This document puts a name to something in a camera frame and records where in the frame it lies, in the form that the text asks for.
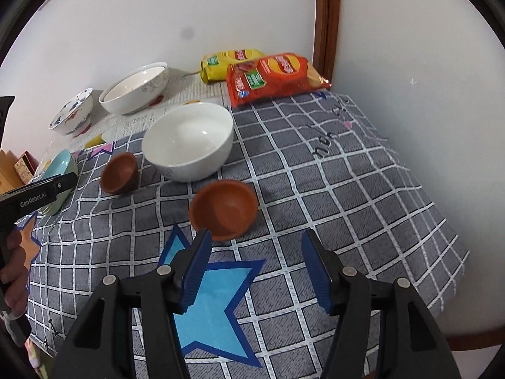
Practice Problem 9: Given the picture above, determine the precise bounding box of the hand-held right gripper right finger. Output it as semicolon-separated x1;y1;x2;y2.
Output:
300;229;463;379

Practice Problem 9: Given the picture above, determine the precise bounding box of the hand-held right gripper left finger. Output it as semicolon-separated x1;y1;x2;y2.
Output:
51;229;214;379

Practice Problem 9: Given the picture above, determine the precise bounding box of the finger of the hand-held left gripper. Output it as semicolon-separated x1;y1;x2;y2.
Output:
0;95;16;151
46;171;79;203

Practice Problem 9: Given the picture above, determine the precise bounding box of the blue plate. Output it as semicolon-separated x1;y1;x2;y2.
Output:
41;149;80;191

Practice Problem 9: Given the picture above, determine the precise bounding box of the green plate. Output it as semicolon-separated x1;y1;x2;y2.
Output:
37;158;70;217

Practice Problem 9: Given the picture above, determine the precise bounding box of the small brown bowl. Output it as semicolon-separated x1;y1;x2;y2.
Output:
188;179;259;242
99;152;140;195

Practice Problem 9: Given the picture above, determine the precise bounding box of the person's left hand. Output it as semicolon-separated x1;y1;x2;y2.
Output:
0;226;31;319

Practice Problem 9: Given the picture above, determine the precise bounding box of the patterned brown box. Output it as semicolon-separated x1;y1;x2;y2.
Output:
14;150;37;184

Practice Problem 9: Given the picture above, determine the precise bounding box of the wooden furniture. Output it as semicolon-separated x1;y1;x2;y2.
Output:
0;148;25;197

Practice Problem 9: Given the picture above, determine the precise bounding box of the blue patterned white bowl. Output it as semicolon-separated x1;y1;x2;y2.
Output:
48;87;94;137

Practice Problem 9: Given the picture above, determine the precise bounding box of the newspaper sheet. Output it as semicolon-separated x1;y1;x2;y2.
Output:
33;73;230;175

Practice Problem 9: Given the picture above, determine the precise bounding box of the grey checkered tablecloth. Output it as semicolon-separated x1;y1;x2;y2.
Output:
24;90;471;372

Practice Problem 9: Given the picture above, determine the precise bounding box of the white bowl with grey swirls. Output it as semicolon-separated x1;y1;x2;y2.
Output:
98;62;170;116

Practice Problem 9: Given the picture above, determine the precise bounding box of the white bowl with bird print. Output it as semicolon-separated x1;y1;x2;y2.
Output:
103;66;165;104

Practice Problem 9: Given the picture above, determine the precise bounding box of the plain white bowl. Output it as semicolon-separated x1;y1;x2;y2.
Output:
141;102;234;183

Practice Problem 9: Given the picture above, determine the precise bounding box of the yellow chip bag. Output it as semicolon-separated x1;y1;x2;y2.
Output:
198;48;266;85

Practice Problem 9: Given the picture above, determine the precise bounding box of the red chip bag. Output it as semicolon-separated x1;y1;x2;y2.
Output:
226;52;332;110

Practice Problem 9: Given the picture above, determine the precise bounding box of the brown wooden door frame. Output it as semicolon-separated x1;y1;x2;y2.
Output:
313;0;342;84

